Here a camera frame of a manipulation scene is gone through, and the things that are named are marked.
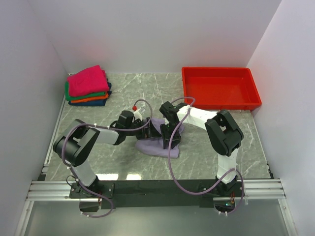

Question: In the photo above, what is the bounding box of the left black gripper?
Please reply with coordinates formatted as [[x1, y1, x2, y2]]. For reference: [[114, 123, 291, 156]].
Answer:
[[126, 118, 161, 141]]

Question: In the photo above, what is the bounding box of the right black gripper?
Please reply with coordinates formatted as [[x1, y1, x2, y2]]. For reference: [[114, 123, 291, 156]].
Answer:
[[160, 122, 182, 148]]

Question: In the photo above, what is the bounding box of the lavender t shirt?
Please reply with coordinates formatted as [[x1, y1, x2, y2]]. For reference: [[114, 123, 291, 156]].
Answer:
[[135, 118, 185, 159]]

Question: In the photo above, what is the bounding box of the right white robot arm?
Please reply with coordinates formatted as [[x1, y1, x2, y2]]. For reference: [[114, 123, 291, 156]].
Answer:
[[159, 102, 244, 196]]

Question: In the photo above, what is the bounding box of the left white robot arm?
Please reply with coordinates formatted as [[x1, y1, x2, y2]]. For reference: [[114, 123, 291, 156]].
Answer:
[[53, 111, 164, 198]]

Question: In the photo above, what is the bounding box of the folded navy blue t shirt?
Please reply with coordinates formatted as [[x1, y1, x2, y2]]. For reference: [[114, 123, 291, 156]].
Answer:
[[68, 98, 108, 107]]

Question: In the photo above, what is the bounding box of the folded orange t shirt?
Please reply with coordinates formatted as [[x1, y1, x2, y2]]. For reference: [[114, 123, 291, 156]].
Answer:
[[70, 94, 109, 104]]

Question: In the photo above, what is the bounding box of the folded pink t shirt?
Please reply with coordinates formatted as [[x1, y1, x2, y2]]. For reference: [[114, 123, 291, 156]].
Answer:
[[67, 65, 110, 97]]

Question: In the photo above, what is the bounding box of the folded green t shirt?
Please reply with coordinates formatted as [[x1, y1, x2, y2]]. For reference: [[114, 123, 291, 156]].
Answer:
[[64, 82, 112, 101]]

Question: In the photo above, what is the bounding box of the black base beam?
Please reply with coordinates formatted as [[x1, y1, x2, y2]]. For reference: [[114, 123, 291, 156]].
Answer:
[[69, 179, 242, 208]]

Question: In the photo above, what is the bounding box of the red plastic tray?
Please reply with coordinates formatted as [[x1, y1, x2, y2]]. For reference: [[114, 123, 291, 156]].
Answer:
[[182, 67, 262, 111]]

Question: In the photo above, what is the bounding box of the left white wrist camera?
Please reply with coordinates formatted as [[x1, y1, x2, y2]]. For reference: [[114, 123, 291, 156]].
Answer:
[[132, 106, 146, 121]]

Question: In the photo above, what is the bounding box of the aluminium rail frame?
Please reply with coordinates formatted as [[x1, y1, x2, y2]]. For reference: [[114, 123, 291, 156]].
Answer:
[[16, 105, 288, 236]]

